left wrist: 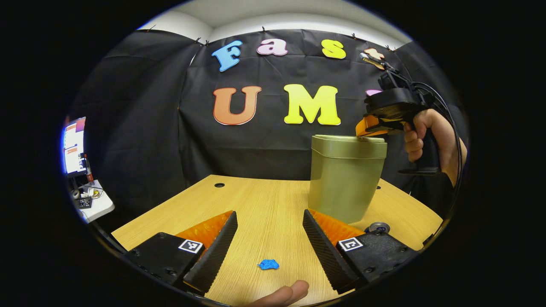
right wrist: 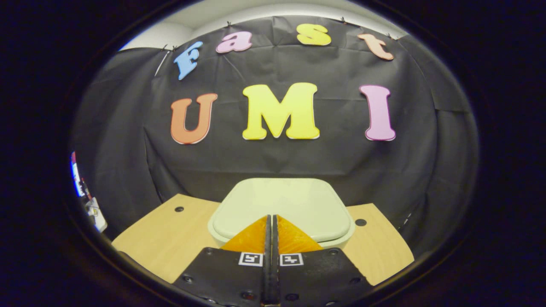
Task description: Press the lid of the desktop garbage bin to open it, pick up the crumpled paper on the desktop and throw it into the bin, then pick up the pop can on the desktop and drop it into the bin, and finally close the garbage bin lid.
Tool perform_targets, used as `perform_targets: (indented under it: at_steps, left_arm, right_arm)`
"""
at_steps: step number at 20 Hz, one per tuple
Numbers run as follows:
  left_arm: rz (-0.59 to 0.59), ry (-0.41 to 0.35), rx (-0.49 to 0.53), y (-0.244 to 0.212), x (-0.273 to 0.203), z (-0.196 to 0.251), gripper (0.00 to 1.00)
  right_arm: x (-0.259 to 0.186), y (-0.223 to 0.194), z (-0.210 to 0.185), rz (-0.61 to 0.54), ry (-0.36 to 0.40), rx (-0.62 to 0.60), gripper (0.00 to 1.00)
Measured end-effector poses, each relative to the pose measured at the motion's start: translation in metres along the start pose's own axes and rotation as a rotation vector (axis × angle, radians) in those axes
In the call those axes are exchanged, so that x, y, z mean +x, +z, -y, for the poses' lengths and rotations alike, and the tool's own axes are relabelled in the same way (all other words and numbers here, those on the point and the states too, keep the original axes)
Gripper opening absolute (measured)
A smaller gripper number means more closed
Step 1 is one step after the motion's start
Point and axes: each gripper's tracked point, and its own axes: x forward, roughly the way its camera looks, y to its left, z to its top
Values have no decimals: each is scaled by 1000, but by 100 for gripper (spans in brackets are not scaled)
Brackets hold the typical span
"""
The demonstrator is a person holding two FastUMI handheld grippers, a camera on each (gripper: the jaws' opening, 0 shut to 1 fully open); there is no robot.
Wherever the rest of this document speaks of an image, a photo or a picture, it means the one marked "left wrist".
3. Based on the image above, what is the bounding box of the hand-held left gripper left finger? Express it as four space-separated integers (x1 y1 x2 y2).
124 210 238 297

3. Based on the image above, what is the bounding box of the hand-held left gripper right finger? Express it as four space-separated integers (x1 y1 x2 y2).
302 209 419 295

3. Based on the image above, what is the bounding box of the green desktop garbage bin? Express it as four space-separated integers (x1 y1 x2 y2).
308 134 388 224

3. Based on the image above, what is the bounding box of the wooden desktop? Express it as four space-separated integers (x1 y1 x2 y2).
112 174 444 307

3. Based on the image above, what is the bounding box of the black backdrop cloth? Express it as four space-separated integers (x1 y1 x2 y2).
68 28 470 214

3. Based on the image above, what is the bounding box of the white side table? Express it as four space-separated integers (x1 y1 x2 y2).
70 179 116 224

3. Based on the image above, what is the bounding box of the computer monitor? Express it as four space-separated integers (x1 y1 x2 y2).
62 116 87 177

